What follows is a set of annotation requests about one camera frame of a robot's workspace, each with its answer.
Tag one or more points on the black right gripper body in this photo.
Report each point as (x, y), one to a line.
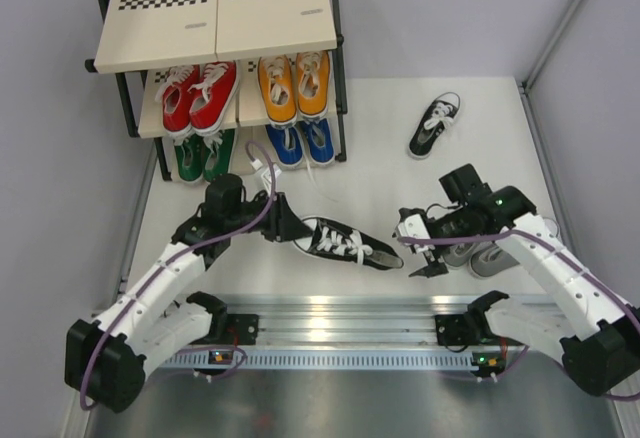
(452, 225)

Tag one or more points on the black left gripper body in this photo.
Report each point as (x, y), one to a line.
(250, 212)

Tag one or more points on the grey canvas sneaker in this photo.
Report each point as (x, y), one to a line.
(459, 255)
(490, 261)

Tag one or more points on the black canvas sneaker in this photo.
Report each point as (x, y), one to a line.
(336, 241)
(436, 120)

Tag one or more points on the green canvas sneaker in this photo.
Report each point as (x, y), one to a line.
(188, 154)
(218, 150)

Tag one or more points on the red canvas sneaker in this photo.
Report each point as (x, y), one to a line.
(212, 96)
(175, 97)

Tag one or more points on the orange canvas sneaker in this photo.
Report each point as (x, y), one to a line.
(275, 82)
(313, 71)

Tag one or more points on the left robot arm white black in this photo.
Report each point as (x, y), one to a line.
(109, 359)

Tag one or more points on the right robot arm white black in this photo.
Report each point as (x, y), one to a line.
(596, 338)

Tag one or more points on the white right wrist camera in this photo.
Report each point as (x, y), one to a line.
(411, 227)

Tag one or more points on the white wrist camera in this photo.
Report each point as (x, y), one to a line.
(260, 170)
(411, 227)

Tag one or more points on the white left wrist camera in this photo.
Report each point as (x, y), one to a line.
(260, 170)

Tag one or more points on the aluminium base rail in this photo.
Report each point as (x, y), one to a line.
(287, 322)

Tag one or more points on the white slotted cable duct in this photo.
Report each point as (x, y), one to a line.
(372, 360)

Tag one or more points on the beige shoe shelf black frame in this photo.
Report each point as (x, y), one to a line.
(142, 39)

